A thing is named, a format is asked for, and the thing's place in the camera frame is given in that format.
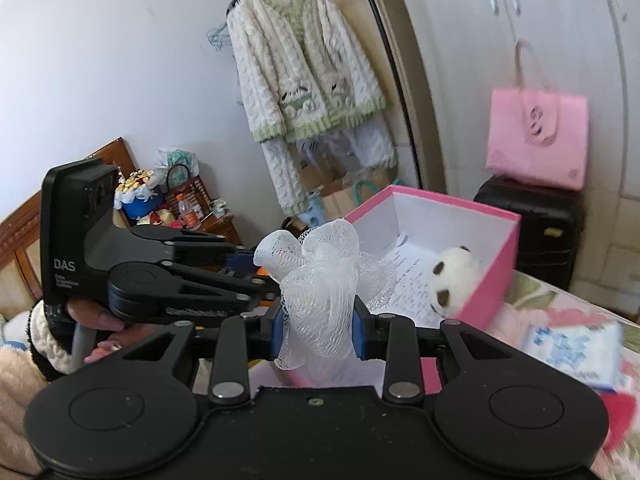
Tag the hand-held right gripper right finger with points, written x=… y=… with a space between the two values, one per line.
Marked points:
x=358 y=330

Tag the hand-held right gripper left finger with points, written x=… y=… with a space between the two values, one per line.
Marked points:
x=278 y=332

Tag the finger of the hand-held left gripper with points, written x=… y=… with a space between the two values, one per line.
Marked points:
x=200 y=247
x=215 y=290

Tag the white mesh bath sponge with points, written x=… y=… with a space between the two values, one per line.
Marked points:
x=320 y=280

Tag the pink cardboard box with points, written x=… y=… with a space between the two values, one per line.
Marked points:
x=492 y=270

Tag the white and blue tissue pack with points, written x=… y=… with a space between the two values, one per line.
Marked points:
x=570 y=355

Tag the person's left forearm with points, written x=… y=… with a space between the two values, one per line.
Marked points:
x=30 y=385

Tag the person's left hand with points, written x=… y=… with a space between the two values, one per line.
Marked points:
x=97 y=317

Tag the wooden nightstand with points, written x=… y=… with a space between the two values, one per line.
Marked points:
x=222 y=230

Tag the orange drink bottle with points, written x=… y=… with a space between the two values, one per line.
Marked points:
x=189 y=215

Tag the woven basket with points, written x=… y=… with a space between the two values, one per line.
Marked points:
x=192 y=195

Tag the wooden headboard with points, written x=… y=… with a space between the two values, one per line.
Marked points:
x=20 y=250

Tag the printed paper sheet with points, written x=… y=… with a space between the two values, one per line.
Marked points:
x=407 y=285

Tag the white and green plastic bag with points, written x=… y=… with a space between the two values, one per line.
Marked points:
x=175 y=160

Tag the white panda plush ball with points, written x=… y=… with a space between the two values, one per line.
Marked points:
x=457 y=275

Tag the cream and green fleece pajama top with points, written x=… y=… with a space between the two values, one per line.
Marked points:
x=295 y=70

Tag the teal clothes hanger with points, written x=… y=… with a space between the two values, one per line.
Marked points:
x=217 y=40

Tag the black suitcase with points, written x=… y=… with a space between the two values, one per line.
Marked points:
x=545 y=230

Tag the pink paper bag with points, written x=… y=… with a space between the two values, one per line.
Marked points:
x=545 y=130

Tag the light wooden wardrobe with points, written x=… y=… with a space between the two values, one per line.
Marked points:
x=450 y=60

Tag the wooden door frame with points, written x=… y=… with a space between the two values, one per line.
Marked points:
x=395 y=60

